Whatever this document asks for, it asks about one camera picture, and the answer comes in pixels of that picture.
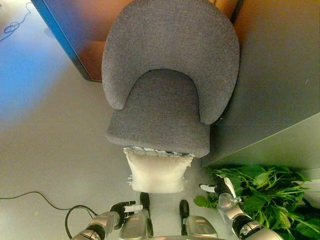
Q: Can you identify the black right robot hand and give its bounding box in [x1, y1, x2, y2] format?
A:
[199, 174, 237, 199]

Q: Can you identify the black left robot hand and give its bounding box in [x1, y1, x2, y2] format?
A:
[109, 199, 145, 222]

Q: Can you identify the cream fringed pillow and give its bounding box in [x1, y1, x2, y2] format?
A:
[122, 146, 195, 194]

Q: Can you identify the black left robot foot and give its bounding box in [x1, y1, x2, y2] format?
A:
[139, 191, 151, 213]

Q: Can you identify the black robot foot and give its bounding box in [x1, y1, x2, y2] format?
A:
[179, 199, 190, 221]
[139, 191, 151, 213]

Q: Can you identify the green leafy plant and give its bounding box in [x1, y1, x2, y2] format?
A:
[193, 163, 320, 240]

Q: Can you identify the black right robot foot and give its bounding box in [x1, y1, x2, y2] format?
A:
[179, 199, 190, 221]

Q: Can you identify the silver right robot leg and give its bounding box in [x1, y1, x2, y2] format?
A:
[182, 215, 218, 240]

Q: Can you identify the gray planter box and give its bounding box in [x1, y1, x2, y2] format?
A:
[201, 113, 320, 173]

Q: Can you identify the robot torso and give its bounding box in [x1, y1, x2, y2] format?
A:
[154, 234, 218, 240]

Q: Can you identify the gray fabric armchair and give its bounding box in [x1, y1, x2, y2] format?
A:
[101, 0, 241, 159]

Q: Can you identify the long thin floor cable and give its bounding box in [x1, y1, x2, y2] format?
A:
[0, 0, 101, 240]

